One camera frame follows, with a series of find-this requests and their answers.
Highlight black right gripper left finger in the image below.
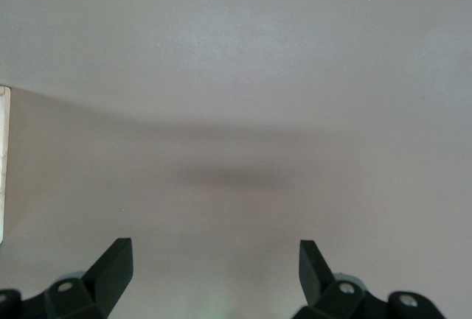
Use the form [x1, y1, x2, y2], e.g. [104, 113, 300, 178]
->
[44, 238, 133, 319]

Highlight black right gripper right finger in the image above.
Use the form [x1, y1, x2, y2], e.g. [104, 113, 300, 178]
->
[296, 239, 369, 319]

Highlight pale cream flat board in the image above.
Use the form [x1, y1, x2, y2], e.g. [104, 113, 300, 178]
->
[0, 85, 11, 245]

